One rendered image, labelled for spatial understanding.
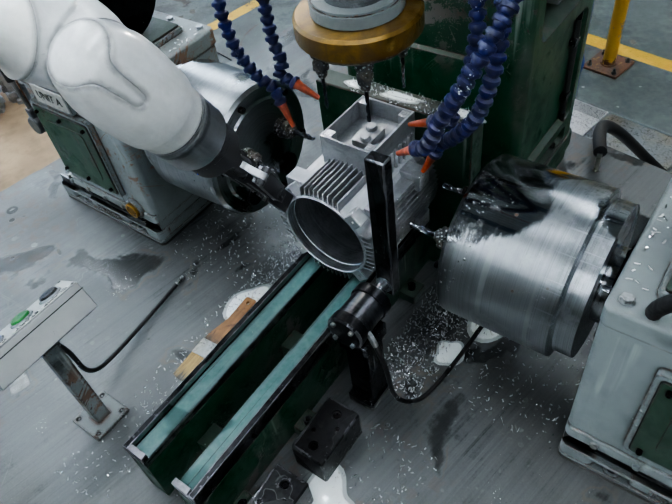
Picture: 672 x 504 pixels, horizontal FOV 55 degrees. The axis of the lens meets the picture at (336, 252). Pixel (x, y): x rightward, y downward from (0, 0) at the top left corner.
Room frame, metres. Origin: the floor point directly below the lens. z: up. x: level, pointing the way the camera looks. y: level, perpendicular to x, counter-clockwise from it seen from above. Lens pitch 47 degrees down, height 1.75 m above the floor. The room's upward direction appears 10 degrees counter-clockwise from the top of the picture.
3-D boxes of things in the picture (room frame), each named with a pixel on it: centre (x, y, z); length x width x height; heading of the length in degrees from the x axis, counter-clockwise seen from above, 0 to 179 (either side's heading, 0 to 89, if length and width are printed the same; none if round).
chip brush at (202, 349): (0.71, 0.24, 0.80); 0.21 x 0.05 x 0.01; 141
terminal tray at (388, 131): (0.82, -0.08, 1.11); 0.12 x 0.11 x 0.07; 137
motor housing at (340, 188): (0.79, -0.05, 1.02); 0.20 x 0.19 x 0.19; 137
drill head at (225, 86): (1.04, 0.20, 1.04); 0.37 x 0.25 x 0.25; 47
